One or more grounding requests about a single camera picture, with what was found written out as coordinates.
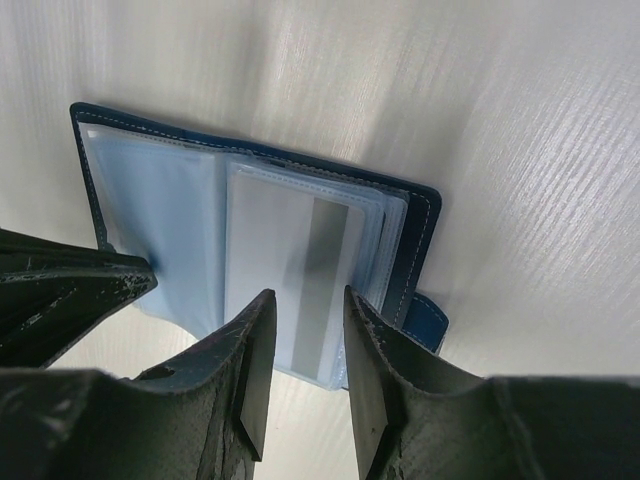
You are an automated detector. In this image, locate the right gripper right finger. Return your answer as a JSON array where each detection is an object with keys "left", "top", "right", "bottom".
[{"left": 343, "top": 288, "right": 639, "bottom": 479}]

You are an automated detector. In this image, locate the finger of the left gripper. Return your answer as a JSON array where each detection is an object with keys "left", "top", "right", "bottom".
[{"left": 1, "top": 229, "right": 157, "bottom": 368}]

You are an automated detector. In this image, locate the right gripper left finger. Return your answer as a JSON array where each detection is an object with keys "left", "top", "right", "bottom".
[{"left": 1, "top": 289, "right": 276, "bottom": 479}]

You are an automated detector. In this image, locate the blue leather card holder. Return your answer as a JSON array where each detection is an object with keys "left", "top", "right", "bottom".
[{"left": 70, "top": 102, "right": 449, "bottom": 390}]

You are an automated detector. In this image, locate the silver credit card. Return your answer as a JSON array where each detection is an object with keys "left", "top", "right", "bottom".
[{"left": 225, "top": 166, "right": 366, "bottom": 389}]

